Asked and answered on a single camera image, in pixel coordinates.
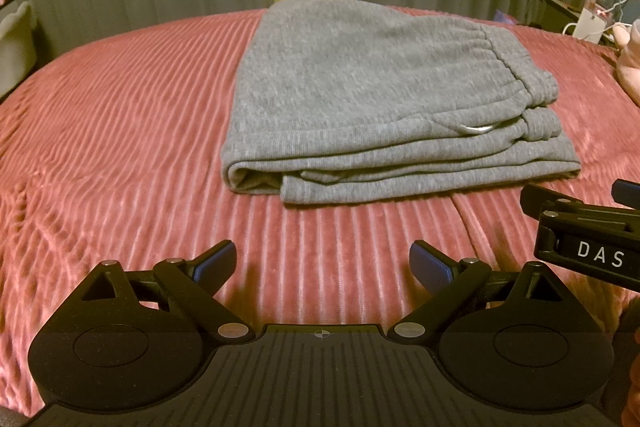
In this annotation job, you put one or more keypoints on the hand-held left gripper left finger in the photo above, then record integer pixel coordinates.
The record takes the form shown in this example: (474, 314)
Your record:
(216, 263)

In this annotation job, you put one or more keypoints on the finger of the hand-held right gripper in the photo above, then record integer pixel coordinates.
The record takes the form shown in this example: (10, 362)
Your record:
(550, 198)
(627, 193)

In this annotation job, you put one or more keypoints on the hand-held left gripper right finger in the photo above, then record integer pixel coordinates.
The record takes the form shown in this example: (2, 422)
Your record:
(429, 264)

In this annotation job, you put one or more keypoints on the grey sweat pants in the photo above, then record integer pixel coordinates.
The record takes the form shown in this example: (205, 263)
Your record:
(370, 97)

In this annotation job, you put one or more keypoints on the pink ribbed bedspread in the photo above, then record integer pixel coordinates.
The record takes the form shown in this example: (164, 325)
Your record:
(125, 147)

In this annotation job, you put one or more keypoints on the white appliance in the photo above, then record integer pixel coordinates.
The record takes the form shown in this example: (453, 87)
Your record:
(590, 24)

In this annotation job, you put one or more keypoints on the dark nightstand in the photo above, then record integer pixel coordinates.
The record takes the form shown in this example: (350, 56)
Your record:
(555, 12)

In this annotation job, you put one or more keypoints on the white fluffy chair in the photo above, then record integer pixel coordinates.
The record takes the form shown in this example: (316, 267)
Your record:
(15, 52)

